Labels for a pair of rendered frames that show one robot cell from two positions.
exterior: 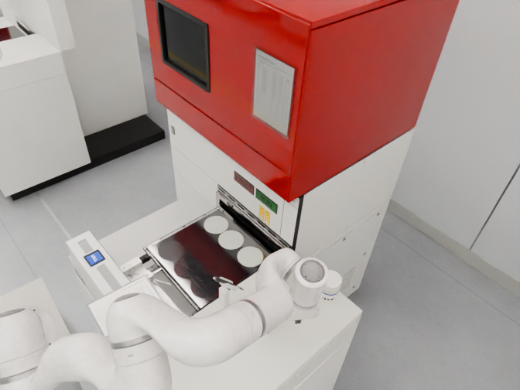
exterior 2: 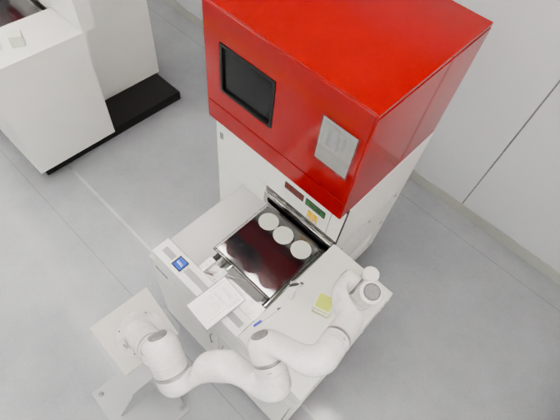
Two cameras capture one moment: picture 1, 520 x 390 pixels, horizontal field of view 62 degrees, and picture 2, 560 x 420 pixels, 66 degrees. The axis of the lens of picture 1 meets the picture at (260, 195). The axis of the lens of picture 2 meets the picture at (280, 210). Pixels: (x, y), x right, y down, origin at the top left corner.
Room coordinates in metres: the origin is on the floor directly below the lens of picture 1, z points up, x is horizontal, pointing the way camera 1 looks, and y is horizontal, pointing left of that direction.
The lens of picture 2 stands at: (0.10, 0.32, 2.72)
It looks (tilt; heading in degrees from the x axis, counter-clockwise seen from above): 57 degrees down; 350
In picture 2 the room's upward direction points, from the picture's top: 9 degrees clockwise
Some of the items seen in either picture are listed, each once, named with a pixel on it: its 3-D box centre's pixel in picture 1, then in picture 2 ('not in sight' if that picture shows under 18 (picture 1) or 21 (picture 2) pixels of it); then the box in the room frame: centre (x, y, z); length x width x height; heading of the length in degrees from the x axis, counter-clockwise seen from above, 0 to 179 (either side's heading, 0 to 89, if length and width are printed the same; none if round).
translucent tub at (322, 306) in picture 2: not in sight; (322, 305); (0.74, -0.04, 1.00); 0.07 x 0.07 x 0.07; 62
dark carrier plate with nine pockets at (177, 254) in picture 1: (210, 253); (268, 249); (1.06, 0.17, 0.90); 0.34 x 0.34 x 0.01; 44
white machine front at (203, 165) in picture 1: (225, 180); (274, 183); (1.35, 0.15, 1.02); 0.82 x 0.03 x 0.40; 44
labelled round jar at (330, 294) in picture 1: (329, 286); (368, 277); (0.86, -0.25, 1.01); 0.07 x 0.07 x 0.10
